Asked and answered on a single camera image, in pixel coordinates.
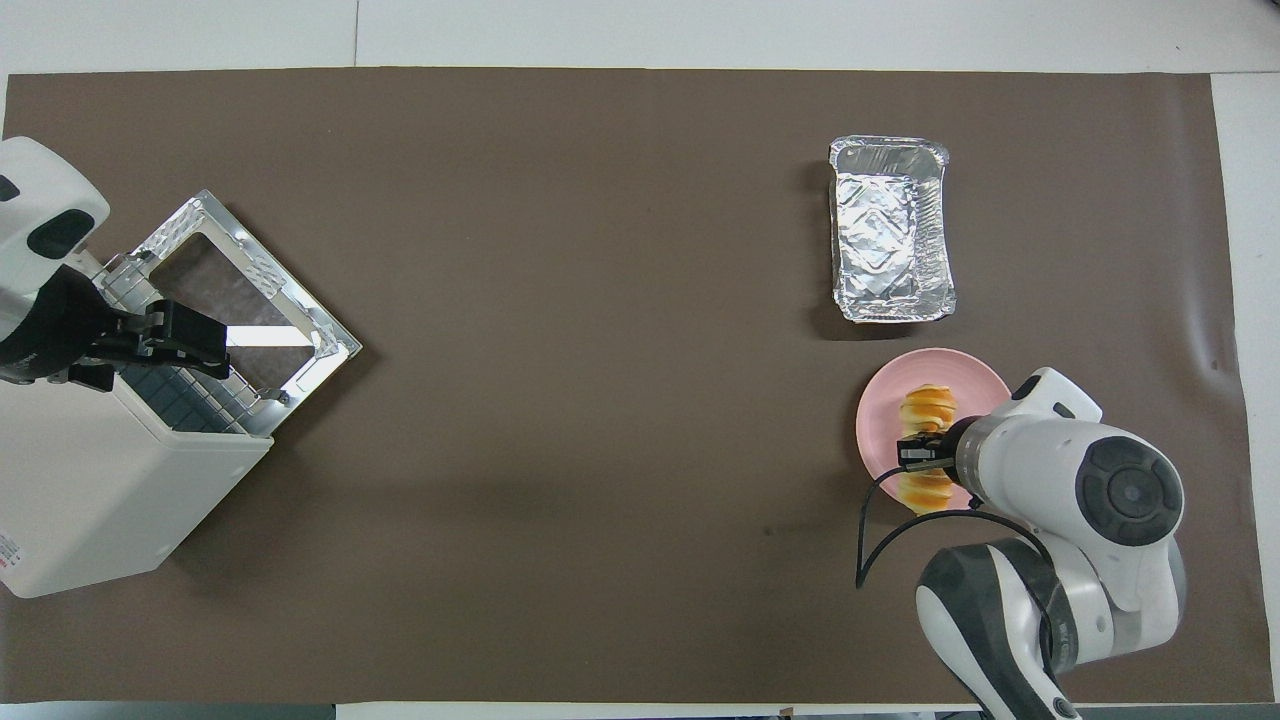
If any glass oven door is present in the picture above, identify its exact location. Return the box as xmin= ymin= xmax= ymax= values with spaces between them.
xmin=98 ymin=189 xmax=364 ymax=437

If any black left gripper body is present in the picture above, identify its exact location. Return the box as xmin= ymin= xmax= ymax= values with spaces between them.
xmin=0 ymin=267 xmax=151 ymax=394

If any sliced golden bread loaf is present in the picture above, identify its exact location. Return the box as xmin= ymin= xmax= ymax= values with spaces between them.
xmin=894 ymin=383 xmax=962 ymax=517

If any pink round plate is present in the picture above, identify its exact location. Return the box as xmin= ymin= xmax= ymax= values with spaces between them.
xmin=855 ymin=347 xmax=1014 ymax=516

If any aluminium foil tray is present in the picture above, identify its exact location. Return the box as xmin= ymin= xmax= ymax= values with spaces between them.
xmin=827 ymin=135 xmax=957 ymax=325

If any wire oven rack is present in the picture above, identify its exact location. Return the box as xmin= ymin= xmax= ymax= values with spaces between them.
xmin=94 ymin=254 xmax=277 ymax=437

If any brown table mat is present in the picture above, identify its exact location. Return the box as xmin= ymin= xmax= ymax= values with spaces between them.
xmin=0 ymin=67 xmax=1277 ymax=705

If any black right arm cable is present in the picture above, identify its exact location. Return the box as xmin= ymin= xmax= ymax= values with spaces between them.
xmin=855 ymin=464 xmax=1063 ymax=691

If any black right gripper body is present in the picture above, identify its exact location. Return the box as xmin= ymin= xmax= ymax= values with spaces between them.
xmin=938 ymin=414 xmax=977 ymax=491

